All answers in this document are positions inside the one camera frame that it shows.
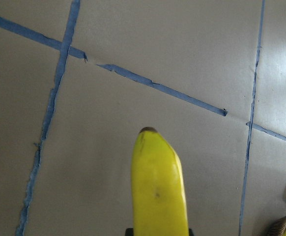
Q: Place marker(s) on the brown woven wicker basket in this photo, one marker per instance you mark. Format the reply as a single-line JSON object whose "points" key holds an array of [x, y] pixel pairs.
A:
{"points": [[277, 228]]}

